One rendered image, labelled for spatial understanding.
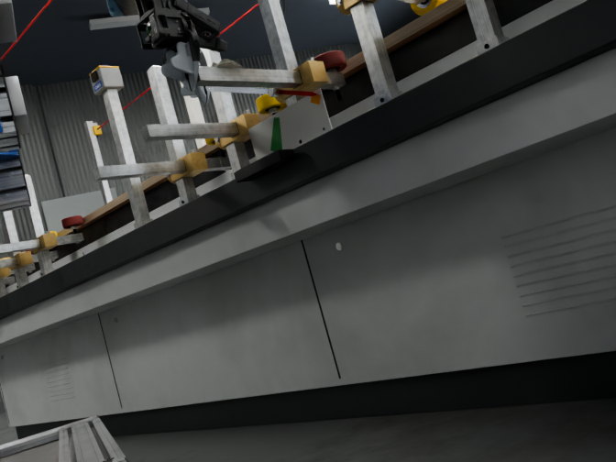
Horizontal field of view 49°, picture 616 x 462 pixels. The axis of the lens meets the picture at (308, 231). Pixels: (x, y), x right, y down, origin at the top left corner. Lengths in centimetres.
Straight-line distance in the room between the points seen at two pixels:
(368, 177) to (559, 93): 45
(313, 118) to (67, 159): 695
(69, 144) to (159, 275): 635
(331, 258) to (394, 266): 21
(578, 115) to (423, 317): 69
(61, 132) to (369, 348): 695
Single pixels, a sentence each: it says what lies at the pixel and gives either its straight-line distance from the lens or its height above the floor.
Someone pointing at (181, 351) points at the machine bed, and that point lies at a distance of 250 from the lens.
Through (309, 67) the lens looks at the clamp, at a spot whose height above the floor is 85.
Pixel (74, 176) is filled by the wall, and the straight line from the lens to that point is 833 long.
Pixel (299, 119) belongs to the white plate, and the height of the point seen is 76.
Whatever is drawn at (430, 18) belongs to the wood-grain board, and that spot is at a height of 88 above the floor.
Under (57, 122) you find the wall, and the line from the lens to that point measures 851.
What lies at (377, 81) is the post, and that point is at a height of 75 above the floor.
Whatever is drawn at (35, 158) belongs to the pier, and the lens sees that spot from 830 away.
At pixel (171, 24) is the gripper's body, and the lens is 138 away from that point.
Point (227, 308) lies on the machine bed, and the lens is 223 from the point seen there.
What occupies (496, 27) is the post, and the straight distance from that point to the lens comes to 132.
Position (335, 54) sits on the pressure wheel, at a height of 89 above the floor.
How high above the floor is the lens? 38
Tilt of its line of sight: 5 degrees up
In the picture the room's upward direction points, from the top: 16 degrees counter-clockwise
